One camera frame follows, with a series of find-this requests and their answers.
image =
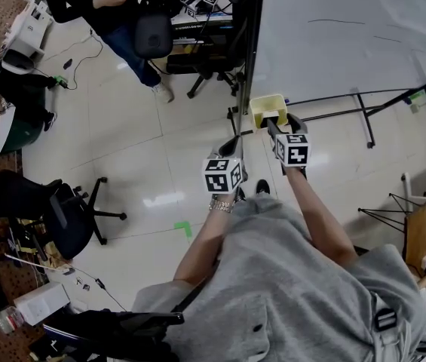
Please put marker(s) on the person's grey sweatshirt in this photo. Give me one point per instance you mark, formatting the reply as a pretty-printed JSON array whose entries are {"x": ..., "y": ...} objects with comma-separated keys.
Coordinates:
[{"x": 292, "y": 296}]

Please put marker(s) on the green handheld device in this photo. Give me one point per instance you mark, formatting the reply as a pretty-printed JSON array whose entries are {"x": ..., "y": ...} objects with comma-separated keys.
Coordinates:
[{"x": 61, "y": 80}]

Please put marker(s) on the clear water bottle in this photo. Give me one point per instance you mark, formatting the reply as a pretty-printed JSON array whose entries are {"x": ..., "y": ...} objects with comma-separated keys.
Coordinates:
[{"x": 9, "y": 319}]

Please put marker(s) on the cluttered black desk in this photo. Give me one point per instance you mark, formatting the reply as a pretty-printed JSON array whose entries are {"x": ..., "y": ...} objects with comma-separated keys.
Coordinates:
[{"x": 201, "y": 25}]

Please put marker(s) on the white round table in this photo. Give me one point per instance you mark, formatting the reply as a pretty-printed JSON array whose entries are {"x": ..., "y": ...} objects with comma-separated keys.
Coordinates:
[{"x": 3, "y": 130}]

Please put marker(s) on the person's left forearm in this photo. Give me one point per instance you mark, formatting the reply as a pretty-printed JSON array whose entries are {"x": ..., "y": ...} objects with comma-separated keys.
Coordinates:
[{"x": 205, "y": 247}]

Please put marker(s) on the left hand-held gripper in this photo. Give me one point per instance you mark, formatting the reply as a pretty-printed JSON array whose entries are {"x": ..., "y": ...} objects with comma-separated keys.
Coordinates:
[{"x": 222, "y": 177}]

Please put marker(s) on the green tape corner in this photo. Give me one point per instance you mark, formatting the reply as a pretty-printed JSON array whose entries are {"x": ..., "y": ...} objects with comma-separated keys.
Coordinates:
[{"x": 184, "y": 227}]

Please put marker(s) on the person's black shoe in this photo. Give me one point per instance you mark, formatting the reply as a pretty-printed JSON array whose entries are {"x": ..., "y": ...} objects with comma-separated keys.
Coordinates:
[{"x": 262, "y": 187}]

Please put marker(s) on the black power adapter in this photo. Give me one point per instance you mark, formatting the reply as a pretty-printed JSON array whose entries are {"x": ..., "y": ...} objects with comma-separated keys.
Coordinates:
[{"x": 100, "y": 283}]

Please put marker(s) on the small black floor object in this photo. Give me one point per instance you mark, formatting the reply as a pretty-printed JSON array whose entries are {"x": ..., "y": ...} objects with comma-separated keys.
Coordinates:
[{"x": 68, "y": 63}]

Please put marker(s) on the white cardboard box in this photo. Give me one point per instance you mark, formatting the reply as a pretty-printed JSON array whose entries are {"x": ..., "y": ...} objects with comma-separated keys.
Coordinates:
[{"x": 41, "y": 302}]

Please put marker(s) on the yellow plastic bin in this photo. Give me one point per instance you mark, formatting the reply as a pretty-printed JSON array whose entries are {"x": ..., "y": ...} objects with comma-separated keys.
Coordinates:
[{"x": 269, "y": 102}]

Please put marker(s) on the dark grey backpack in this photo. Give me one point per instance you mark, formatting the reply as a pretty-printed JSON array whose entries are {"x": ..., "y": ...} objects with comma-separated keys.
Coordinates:
[{"x": 153, "y": 36}]

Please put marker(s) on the white pipe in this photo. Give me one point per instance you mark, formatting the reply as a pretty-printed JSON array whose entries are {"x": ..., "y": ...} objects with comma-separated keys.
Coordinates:
[{"x": 406, "y": 187}]

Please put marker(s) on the person's right forearm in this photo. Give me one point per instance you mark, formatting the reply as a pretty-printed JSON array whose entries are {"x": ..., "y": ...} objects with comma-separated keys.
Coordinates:
[{"x": 318, "y": 221}]

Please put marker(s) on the black shoulder bag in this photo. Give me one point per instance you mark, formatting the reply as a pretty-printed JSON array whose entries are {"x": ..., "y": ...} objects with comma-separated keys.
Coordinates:
[{"x": 122, "y": 330}]

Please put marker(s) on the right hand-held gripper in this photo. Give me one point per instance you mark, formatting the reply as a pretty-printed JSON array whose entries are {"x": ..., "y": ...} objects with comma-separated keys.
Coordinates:
[{"x": 293, "y": 151}]

